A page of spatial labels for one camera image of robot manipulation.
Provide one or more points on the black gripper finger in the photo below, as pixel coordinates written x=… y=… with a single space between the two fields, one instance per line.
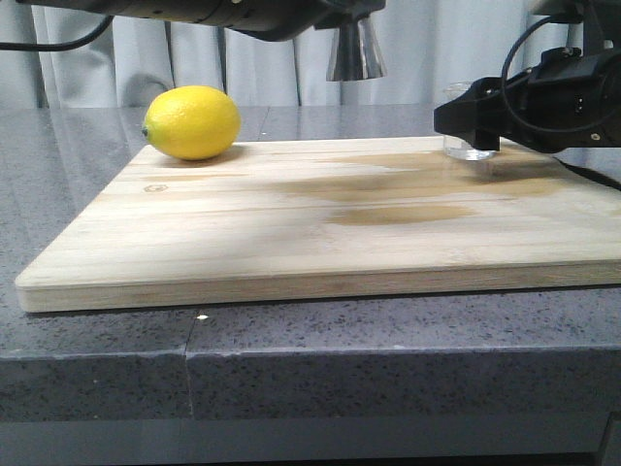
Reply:
x=477 y=116

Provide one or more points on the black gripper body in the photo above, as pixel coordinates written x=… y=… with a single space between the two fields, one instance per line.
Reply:
x=567 y=101
x=337 y=13

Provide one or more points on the small glass beaker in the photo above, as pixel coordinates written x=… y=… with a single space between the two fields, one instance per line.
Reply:
x=453 y=146

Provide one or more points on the silver double jigger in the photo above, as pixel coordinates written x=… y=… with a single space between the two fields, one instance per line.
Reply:
x=355 y=53

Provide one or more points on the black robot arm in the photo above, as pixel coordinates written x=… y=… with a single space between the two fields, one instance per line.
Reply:
x=266 y=20

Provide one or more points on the wooden cutting board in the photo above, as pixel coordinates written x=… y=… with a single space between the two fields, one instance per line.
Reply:
x=312 y=219

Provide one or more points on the yellow lemon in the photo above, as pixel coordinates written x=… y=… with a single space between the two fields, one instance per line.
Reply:
x=193 y=122

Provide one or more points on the grey curtain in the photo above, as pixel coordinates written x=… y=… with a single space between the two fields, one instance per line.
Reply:
x=426 y=46

